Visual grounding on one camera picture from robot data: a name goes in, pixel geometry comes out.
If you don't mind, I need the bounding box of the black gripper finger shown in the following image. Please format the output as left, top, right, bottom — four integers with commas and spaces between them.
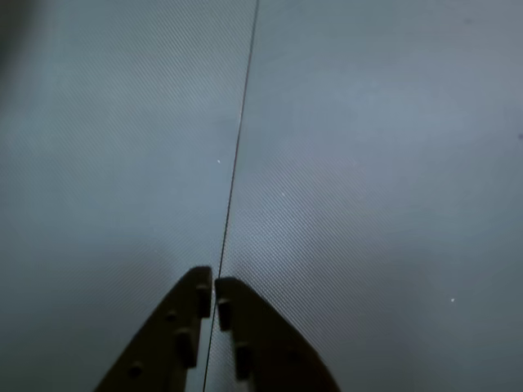
93, 265, 214, 392
214, 276, 342, 392

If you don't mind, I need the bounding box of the plain grey mat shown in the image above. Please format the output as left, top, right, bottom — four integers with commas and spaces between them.
0, 0, 261, 392

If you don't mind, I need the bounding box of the grey mat with chalk square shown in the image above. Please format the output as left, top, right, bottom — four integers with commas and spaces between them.
203, 0, 523, 392

